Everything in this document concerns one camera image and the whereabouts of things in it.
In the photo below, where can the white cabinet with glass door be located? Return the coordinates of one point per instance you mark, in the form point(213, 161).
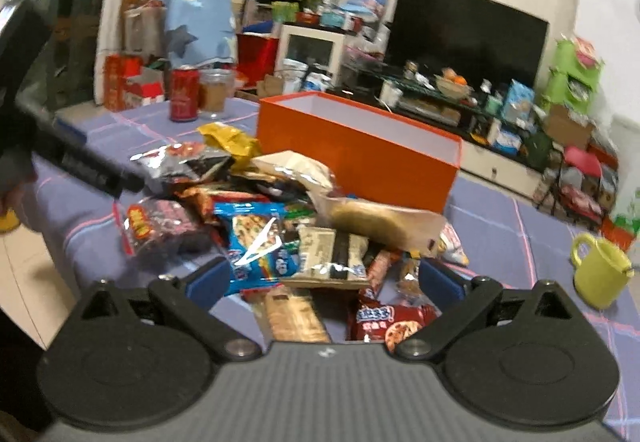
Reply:
point(310, 49)

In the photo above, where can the dark red clear snack packet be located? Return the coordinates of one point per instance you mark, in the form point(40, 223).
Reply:
point(160, 227)

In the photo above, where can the red bag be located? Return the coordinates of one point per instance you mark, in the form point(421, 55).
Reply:
point(257, 56)

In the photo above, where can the purple plaid tablecloth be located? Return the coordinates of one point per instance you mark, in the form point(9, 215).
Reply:
point(500, 232)

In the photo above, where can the black television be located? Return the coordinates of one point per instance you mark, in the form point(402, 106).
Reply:
point(465, 37)

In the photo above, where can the bowl of oranges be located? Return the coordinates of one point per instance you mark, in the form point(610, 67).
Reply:
point(452, 84)

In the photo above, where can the black red foil snack packet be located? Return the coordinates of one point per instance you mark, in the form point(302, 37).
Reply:
point(190, 164)

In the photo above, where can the yellow-green mug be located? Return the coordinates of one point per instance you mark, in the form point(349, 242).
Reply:
point(600, 272)

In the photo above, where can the green snack packet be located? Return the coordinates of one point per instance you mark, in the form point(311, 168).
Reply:
point(300, 213)

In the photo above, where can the clear brown bread packet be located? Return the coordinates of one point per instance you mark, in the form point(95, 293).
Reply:
point(375, 217)

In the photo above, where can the blue snack packet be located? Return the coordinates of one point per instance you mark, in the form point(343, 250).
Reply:
point(260, 247)

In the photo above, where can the blue star print cloth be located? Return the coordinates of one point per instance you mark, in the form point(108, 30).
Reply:
point(200, 22)

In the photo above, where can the green storage shelf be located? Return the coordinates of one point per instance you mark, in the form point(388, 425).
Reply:
point(572, 72)

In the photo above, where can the white pink snack packet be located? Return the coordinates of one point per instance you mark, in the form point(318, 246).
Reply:
point(452, 242)

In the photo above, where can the yellow snack packet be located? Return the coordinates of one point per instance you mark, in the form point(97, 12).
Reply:
point(227, 138)

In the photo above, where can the glass jar with brown contents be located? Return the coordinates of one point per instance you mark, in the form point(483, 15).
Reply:
point(216, 94)

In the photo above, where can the red soda can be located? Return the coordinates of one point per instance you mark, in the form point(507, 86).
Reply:
point(184, 94)

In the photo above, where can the orange sausage stick packet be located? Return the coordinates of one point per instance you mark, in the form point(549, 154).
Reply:
point(382, 269)

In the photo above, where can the brown wafer packet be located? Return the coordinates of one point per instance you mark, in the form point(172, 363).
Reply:
point(295, 317)

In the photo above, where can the blue white box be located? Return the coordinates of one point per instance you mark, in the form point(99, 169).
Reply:
point(518, 102)

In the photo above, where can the beige black striped snack packet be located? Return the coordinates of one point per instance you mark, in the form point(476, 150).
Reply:
point(320, 252)

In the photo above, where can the white television stand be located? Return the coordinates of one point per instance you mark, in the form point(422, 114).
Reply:
point(500, 167)

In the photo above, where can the brown carton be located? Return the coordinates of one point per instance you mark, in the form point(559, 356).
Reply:
point(140, 22)

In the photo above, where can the red printed carton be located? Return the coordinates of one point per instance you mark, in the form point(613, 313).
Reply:
point(122, 82)

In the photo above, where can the orange red snack packet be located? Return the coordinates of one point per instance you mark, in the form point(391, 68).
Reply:
point(215, 199)

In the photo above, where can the plain cardboard box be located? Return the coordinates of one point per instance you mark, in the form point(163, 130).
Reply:
point(567, 127)

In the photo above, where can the large beige snack packet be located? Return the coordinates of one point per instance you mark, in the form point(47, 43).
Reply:
point(295, 169)

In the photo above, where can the red cookie packet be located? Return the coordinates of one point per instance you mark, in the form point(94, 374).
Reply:
point(395, 322)

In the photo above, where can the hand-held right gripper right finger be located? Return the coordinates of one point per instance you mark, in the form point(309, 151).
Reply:
point(441, 281)

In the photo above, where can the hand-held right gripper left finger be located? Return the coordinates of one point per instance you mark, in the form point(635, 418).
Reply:
point(210, 281)

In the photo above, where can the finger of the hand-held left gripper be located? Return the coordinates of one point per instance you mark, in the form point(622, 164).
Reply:
point(90, 164)

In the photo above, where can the orange cardboard box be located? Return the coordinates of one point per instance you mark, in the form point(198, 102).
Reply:
point(350, 157)

